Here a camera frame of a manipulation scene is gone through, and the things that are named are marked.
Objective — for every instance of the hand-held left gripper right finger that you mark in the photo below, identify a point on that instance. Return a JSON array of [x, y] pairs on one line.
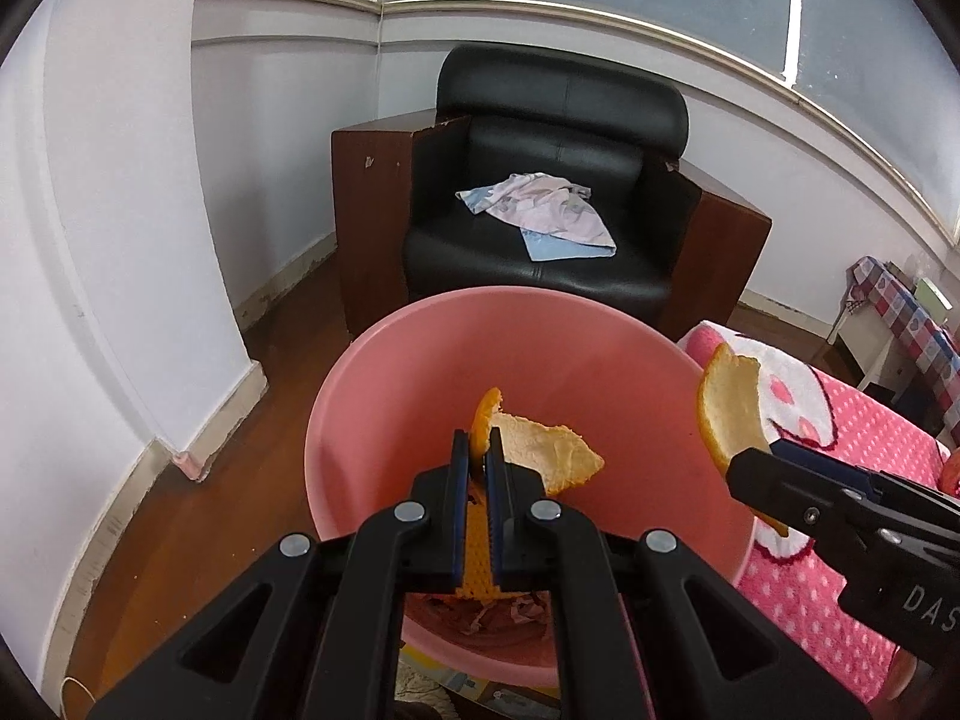
[[495, 521]]

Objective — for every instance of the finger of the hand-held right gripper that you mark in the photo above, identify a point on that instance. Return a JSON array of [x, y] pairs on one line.
[[780, 491], [832, 461]]

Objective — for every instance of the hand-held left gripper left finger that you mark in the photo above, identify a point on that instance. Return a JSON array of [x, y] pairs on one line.
[[459, 514]]

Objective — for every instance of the orange peel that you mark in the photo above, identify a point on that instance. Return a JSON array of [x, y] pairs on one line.
[[731, 405], [540, 450]]

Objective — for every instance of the printed paper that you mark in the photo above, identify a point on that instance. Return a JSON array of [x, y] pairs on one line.
[[517, 611]]

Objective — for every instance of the pink plastic basin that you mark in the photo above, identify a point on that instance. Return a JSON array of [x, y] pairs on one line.
[[600, 360]]

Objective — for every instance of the pink polka dot blanket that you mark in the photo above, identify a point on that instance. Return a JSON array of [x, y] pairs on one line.
[[825, 420]]

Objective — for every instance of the white table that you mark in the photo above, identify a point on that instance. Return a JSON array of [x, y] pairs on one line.
[[862, 345]]

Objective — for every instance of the checked tablecloth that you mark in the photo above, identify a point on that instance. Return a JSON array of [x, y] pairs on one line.
[[900, 315]]

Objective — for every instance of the green box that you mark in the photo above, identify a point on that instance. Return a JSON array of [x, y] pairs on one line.
[[934, 304]]

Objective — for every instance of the black leather armchair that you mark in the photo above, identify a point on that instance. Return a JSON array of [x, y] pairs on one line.
[[525, 274]]

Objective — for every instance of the small pink object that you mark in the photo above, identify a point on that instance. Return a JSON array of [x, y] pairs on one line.
[[187, 465]]

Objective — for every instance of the light blue cloth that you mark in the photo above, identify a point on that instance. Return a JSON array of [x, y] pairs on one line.
[[551, 246]]

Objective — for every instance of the floral white cloth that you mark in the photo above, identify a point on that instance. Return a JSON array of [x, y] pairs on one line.
[[540, 208]]

